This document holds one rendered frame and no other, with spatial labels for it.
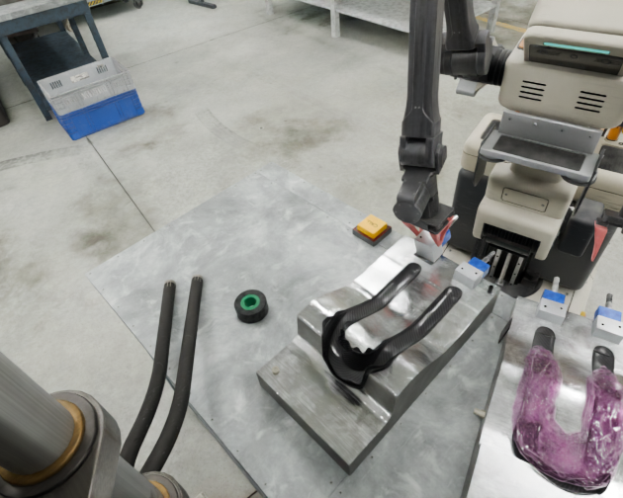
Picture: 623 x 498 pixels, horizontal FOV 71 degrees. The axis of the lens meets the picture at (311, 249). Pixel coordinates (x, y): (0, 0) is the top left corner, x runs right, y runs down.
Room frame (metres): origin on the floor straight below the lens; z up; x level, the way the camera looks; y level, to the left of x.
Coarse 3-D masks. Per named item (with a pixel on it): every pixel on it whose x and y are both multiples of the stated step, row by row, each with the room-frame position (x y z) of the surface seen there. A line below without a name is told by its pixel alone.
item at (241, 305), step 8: (240, 296) 0.67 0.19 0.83; (248, 296) 0.67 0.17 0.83; (256, 296) 0.67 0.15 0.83; (264, 296) 0.67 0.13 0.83; (240, 304) 0.65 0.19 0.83; (248, 304) 0.67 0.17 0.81; (256, 304) 0.65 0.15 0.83; (264, 304) 0.64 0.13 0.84; (240, 312) 0.63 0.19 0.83; (248, 312) 0.62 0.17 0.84; (256, 312) 0.62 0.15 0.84; (264, 312) 0.63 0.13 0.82; (248, 320) 0.62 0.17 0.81; (256, 320) 0.62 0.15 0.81
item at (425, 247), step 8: (456, 216) 0.76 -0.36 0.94; (424, 232) 0.71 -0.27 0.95; (448, 232) 0.71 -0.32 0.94; (416, 240) 0.70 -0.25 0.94; (424, 240) 0.69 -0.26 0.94; (432, 240) 0.68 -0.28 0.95; (416, 248) 0.70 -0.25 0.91; (424, 248) 0.68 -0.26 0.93; (432, 248) 0.67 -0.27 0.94; (440, 248) 0.68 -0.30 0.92; (424, 256) 0.68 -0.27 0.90; (432, 256) 0.66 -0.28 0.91
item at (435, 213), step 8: (432, 200) 0.68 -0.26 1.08; (432, 208) 0.67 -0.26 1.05; (440, 208) 0.69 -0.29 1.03; (448, 208) 0.69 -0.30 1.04; (424, 216) 0.67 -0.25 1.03; (432, 216) 0.67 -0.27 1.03; (440, 216) 0.67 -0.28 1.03; (448, 216) 0.67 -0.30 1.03; (432, 224) 0.65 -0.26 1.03; (440, 224) 0.65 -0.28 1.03
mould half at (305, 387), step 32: (384, 256) 0.71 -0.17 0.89; (352, 288) 0.62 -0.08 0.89; (416, 288) 0.60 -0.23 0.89; (480, 288) 0.58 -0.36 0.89; (320, 320) 0.51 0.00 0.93; (384, 320) 0.51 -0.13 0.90; (448, 320) 0.51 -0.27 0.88; (480, 320) 0.53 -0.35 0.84; (288, 352) 0.49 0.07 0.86; (320, 352) 0.47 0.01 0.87; (416, 352) 0.43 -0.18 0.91; (448, 352) 0.44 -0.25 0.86; (288, 384) 0.42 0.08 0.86; (320, 384) 0.41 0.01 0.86; (384, 384) 0.36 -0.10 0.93; (416, 384) 0.37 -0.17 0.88; (320, 416) 0.34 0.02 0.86; (352, 416) 0.34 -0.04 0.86; (384, 416) 0.33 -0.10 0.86; (352, 448) 0.28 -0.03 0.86
